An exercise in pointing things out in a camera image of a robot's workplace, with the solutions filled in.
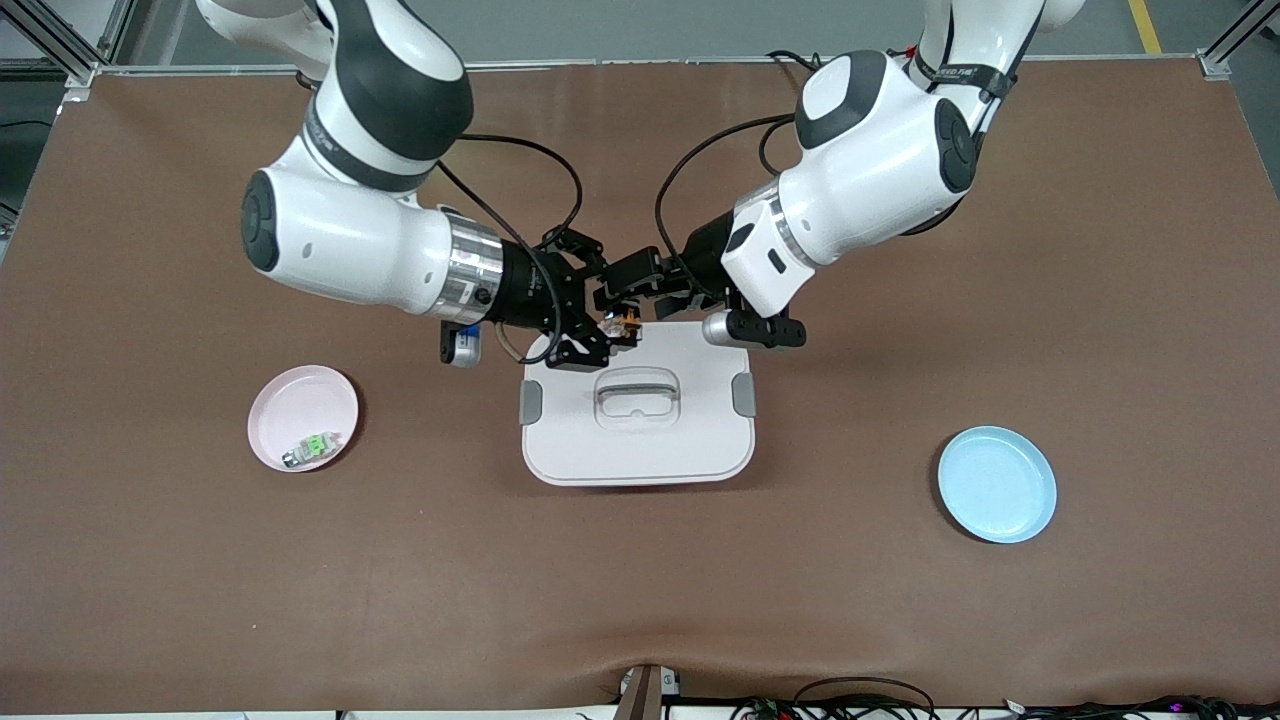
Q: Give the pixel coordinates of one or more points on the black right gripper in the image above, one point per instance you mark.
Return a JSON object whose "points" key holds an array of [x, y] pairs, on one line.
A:
{"points": [[522, 289]]}

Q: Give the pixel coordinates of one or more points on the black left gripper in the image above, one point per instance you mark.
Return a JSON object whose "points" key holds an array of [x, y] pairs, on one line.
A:
{"points": [[703, 249]]}

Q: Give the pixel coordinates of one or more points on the orange black switch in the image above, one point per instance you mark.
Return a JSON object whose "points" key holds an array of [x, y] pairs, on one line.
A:
{"points": [[625, 322]]}

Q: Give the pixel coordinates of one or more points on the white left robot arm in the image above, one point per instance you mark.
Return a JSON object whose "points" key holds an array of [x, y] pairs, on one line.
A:
{"points": [[870, 170]]}

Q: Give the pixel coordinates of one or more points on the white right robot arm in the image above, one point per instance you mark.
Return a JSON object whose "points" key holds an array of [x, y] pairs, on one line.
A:
{"points": [[340, 230]]}

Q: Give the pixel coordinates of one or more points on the white lidded box grey clips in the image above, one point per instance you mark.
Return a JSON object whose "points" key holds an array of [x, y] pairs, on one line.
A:
{"points": [[640, 440]]}

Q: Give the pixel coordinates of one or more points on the brown table mat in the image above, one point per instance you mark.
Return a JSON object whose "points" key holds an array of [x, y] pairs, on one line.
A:
{"points": [[640, 580]]}

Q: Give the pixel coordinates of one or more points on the pink round plate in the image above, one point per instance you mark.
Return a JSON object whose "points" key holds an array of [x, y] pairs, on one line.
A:
{"points": [[300, 410]]}

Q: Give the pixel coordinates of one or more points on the light blue round plate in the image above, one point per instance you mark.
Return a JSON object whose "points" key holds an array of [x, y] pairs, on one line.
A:
{"points": [[997, 485]]}

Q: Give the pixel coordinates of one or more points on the green switch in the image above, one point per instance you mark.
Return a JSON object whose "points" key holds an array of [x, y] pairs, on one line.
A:
{"points": [[312, 449]]}

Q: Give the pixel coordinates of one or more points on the brown post with bracket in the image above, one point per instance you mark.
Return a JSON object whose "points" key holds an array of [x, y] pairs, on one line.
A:
{"points": [[640, 695]]}

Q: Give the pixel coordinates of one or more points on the aluminium frame profile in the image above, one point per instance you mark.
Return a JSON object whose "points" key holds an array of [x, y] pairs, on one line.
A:
{"points": [[1215, 65], [75, 65]]}

